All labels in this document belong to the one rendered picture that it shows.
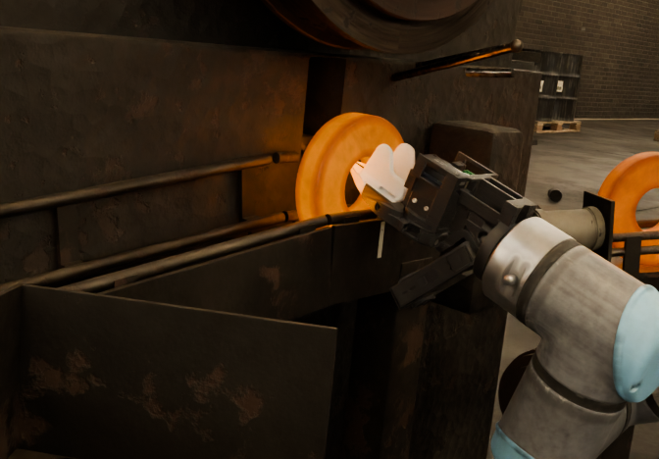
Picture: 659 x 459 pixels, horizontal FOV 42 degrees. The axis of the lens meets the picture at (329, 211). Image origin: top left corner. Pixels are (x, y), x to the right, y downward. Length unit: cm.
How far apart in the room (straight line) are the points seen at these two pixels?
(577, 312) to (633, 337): 5
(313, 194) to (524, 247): 23
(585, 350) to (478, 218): 17
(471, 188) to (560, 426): 23
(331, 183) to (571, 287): 27
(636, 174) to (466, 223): 42
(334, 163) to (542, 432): 33
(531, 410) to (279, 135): 38
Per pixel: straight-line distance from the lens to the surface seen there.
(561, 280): 76
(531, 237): 78
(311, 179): 87
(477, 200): 82
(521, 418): 81
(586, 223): 117
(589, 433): 80
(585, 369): 76
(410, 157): 91
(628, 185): 120
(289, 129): 93
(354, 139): 90
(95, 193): 78
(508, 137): 109
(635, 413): 92
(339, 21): 83
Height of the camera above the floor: 89
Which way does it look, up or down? 11 degrees down
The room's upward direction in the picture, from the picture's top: 6 degrees clockwise
